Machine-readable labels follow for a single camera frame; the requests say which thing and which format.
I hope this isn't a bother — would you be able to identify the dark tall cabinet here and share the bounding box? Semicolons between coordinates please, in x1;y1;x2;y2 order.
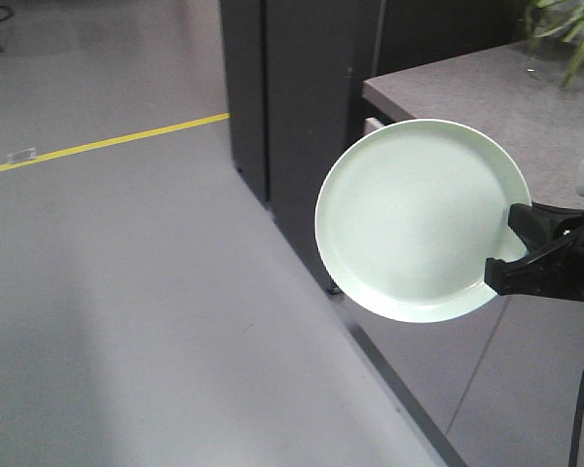
220;1;526;294

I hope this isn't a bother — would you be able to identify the light green round plate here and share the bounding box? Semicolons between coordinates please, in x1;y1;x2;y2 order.
314;119;531;323

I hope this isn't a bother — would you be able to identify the green potted plant white pot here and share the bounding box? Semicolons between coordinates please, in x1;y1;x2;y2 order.
524;1;584;89

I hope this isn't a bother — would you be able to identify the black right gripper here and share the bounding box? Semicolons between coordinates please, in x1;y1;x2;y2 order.
484;202;584;302

